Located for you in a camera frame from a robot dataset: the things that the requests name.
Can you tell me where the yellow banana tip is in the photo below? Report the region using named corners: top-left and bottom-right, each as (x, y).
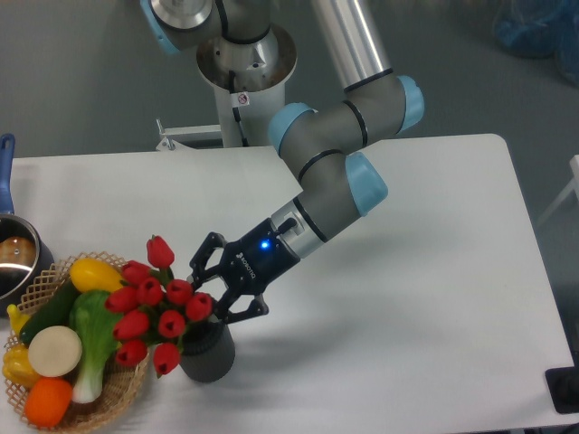
top-left (6, 304), bottom-right (31, 335)

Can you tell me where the blue plastic bag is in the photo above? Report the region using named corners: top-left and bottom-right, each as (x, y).
top-left (492, 1), bottom-right (578, 86)

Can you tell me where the white round radish slice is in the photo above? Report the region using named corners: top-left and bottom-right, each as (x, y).
top-left (28, 325), bottom-right (82, 377)

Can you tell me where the green bok choy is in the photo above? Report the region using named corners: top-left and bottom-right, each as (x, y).
top-left (69, 289), bottom-right (121, 404)

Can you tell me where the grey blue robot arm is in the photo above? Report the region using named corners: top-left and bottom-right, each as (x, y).
top-left (140, 1), bottom-right (424, 324)

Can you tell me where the white metal base frame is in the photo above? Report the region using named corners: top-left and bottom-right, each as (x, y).
top-left (156, 118), bottom-right (271, 151)

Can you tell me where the orange fruit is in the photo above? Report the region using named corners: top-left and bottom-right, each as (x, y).
top-left (24, 377), bottom-right (72, 429)

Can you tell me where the yellow squash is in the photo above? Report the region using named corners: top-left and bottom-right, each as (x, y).
top-left (69, 258), bottom-right (123, 293)

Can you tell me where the dark grey ribbed vase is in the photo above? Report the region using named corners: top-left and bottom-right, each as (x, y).
top-left (180, 320), bottom-right (235, 383)

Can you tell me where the black device at table edge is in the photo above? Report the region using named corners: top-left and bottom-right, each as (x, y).
top-left (545, 367), bottom-right (578, 414)

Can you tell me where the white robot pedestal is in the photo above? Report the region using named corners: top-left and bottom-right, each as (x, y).
top-left (214, 84), bottom-right (286, 137)

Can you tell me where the blue handled saucepan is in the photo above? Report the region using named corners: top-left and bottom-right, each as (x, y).
top-left (1, 133), bottom-right (53, 318)

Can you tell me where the red tulip bouquet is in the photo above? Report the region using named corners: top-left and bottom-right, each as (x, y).
top-left (105, 235), bottom-right (216, 377)

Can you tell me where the black cable on pedestal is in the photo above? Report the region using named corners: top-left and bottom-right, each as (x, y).
top-left (228, 70), bottom-right (250, 148)

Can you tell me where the yellow bell pepper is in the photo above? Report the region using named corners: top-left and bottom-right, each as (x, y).
top-left (2, 344), bottom-right (42, 389)

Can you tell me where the dark green cucumber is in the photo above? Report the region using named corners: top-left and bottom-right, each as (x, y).
top-left (19, 279), bottom-right (81, 345)

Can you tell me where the woven wicker basket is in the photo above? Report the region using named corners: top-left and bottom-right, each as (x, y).
top-left (2, 252), bottom-right (149, 433)

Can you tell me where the white furniture frame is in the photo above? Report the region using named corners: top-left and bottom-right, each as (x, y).
top-left (540, 155), bottom-right (578, 222)

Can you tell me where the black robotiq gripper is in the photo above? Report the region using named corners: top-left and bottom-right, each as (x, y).
top-left (188, 216), bottom-right (302, 325)

